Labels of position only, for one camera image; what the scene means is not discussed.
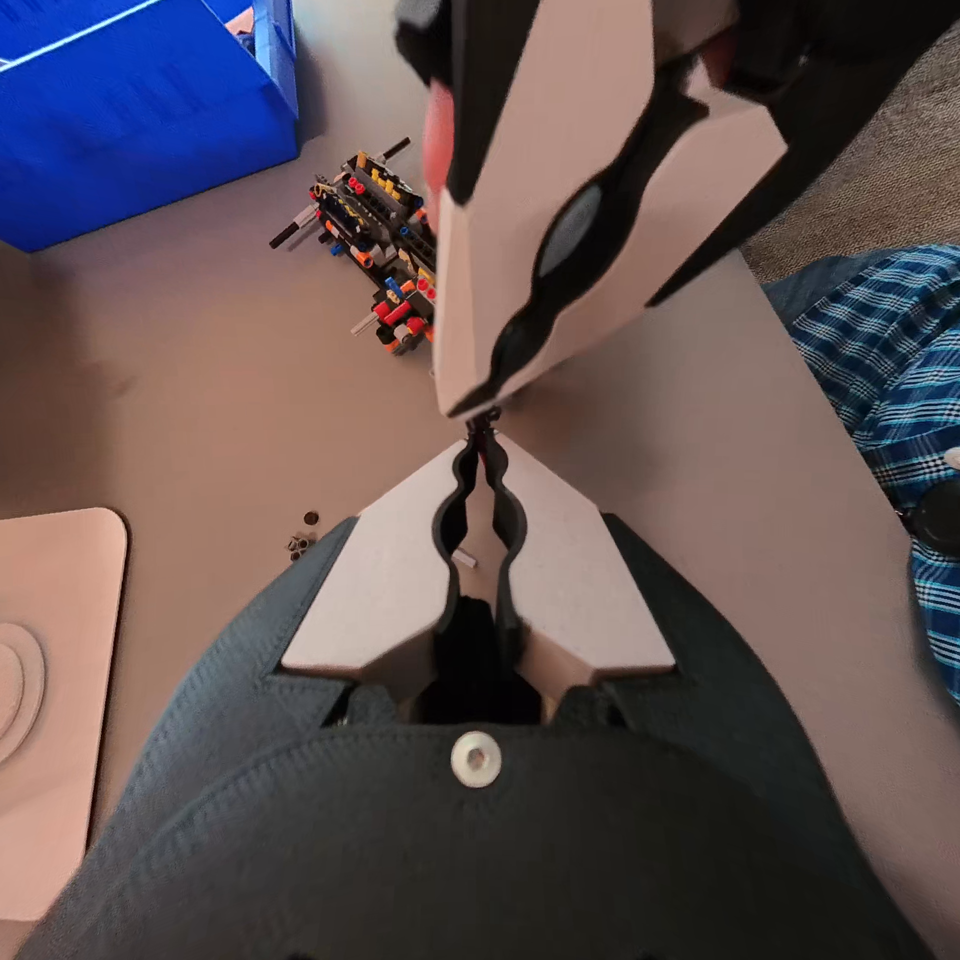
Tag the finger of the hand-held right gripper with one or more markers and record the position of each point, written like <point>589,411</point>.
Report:
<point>697,195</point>
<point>510,262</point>

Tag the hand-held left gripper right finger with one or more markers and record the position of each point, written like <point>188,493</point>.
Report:
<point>585,600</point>

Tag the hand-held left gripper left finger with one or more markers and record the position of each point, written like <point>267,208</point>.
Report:
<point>375,600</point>

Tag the red axle lego piece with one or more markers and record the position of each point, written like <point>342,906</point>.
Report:
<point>480,429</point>

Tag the black lego assembly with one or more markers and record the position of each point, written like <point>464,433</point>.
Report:
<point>360,225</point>

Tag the person's right hand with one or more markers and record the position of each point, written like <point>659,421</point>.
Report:
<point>439,150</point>

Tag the blue plaid shirt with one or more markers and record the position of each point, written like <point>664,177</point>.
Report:
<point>885,375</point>

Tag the beige tray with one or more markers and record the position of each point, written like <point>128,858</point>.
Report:
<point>67,600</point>

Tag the black round object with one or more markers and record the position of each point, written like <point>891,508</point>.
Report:
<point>936,519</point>

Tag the blue box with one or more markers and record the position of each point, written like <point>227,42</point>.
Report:
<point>112,112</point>

